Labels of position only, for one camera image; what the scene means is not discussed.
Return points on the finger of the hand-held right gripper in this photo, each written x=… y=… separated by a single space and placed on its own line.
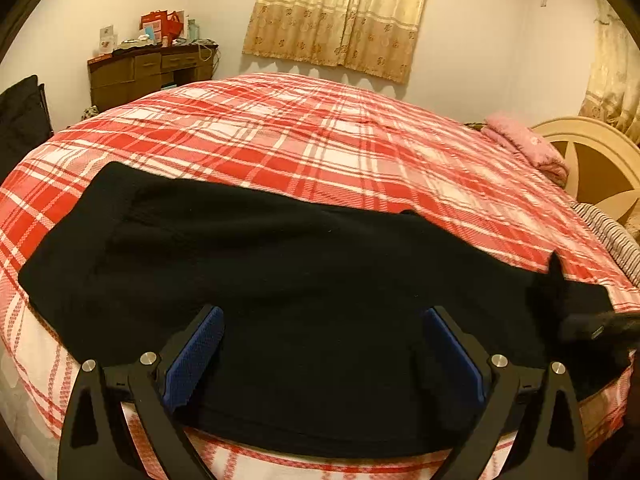
x=600 y=329

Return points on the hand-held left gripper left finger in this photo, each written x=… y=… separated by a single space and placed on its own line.
x=195 y=355

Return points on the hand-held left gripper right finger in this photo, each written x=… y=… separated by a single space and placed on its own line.
x=456 y=355

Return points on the black pants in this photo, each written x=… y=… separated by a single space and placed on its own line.
x=300 y=260

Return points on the striped pillow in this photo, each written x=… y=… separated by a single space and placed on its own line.
x=612 y=240

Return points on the cream wooden headboard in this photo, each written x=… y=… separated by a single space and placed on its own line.
x=595 y=160

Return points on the pink folded blanket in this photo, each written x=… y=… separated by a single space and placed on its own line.
x=530 y=142

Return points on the bed with red plaid sheet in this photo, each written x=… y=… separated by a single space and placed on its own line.
x=300 y=125

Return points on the beige patterned side curtain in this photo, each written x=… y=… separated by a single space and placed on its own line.
x=612 y=70

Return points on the patterned bag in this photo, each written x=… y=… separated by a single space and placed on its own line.
x=90 y=112

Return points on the brown wooden desk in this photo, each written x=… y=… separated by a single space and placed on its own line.
x=125 y=77

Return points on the black folding chair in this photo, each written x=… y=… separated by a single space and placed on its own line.
x=22 y=120

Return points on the white greeting card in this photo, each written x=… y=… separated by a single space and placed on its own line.
x=107 y=40

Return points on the red gift bag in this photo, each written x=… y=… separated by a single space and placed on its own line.
x=160 y=27

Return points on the white paper bag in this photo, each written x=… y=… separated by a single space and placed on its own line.
x=190 y=25

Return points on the beige patterned window curtain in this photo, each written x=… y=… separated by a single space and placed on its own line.
x=340 y=15

